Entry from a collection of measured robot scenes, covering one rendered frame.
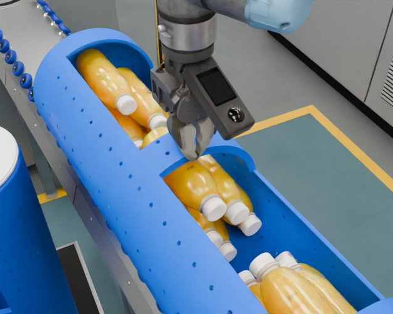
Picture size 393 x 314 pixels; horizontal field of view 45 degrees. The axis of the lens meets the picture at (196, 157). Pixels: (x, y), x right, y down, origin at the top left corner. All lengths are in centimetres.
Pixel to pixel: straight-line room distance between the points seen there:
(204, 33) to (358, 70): 228
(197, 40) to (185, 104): 10
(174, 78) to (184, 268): 27
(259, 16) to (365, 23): 224
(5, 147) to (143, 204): 48
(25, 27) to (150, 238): 123
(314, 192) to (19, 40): 151
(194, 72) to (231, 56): 268
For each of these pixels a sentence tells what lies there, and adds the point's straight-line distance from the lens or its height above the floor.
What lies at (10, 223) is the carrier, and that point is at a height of 92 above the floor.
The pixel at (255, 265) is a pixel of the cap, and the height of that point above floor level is 117.
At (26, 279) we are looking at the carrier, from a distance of 130.
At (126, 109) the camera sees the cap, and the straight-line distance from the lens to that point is 99.
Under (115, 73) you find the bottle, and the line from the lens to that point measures 104.
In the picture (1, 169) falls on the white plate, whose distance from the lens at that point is 110.
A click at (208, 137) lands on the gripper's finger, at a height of 127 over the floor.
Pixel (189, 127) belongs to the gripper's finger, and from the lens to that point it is 71.
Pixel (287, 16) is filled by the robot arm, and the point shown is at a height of 153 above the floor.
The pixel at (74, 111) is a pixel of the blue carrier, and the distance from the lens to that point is 96.
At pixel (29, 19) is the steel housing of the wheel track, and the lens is 189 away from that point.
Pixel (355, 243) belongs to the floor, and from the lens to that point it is 228.
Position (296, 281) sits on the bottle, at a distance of 68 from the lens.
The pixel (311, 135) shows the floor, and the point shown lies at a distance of 274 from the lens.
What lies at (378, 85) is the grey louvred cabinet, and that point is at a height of 26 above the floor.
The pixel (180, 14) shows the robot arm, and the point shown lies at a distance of 60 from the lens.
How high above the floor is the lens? 177
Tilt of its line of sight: 44 degrees down
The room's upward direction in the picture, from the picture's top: straight up
